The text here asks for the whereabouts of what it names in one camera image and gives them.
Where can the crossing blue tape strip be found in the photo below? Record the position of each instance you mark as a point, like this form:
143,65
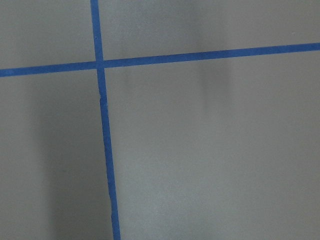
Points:
160,59

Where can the long blue tape strip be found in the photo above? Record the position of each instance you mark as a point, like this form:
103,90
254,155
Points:
101,80

